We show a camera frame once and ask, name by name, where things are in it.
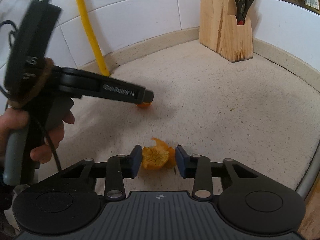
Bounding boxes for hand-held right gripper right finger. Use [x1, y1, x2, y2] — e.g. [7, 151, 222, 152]
[175, 145, 260, 201]

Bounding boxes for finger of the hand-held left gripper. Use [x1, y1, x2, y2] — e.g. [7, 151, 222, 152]
[135, 88, 155, 105]

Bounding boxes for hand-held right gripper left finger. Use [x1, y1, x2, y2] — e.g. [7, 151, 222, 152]
[59, 145, 142, 201]

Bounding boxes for large orange peel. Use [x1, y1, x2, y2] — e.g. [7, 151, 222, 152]
[141, 137, 176, 170]

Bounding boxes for person's left hand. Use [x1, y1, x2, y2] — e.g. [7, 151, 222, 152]
[0, 109, 75, 164]

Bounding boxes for yellow pipe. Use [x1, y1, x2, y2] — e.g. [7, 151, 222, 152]
[71, 0, 110, 77]

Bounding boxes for wooden knife block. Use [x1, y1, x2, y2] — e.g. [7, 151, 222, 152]
[199, 0, 253, 63]

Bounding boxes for black kitchen scissors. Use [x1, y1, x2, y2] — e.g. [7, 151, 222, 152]
[234, 0, 258, 26]

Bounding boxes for wooden cutting board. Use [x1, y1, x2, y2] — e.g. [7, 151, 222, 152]
[297, 185, 320, 240]

